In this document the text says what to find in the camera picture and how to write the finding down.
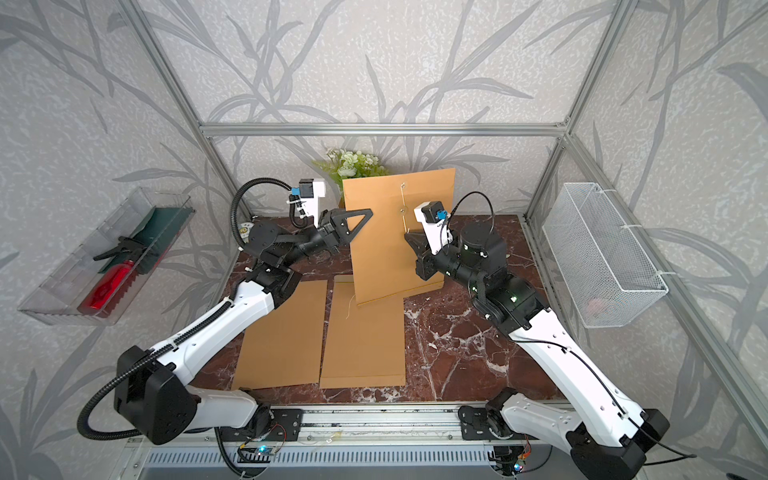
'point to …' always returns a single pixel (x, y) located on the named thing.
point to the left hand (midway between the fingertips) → (369, 221)
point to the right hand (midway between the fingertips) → (406, 234)
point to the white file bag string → (349, 306)
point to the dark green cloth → (151, 237)
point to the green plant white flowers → (351, 164)
